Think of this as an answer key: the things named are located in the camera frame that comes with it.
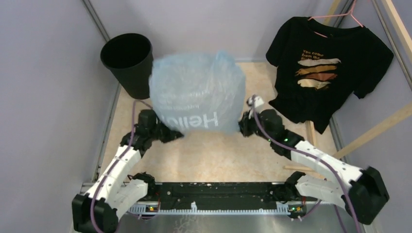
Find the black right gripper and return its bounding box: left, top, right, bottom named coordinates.
left=234, top=109, right=274, bottom=143

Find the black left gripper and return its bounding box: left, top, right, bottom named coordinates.
left=149, top=115, right=184, bottom=143

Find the light blue plastic trash bag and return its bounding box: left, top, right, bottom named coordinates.
left=149, top=51, right=246, bottom=133

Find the black plastic trash bin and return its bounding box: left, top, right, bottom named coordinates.
left=100, top=33, right=154, bottom=100

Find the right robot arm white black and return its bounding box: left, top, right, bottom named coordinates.
left=239, top=109, right=390, bottom=225

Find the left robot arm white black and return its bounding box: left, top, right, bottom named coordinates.
left=71, top=109, right=183, bottom=233

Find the wooden stick on floor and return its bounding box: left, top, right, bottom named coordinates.
left=283, top=166, right=315, bottom=172

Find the black printed t-shirt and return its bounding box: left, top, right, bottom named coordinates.
left=266, top=17, right=394, bottom=133

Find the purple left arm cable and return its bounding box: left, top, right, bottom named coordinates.
left=90, top=100, right=154, bottom=233

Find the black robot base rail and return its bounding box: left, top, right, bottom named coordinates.
left=127, top=182, right=317, bottom=219

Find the pink wire clothes hanger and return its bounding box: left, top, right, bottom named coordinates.
left=307, top=0, right=364, bottom=28

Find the wooden frame bar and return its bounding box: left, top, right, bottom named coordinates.
left=333, top=102, right=412, bottom=159

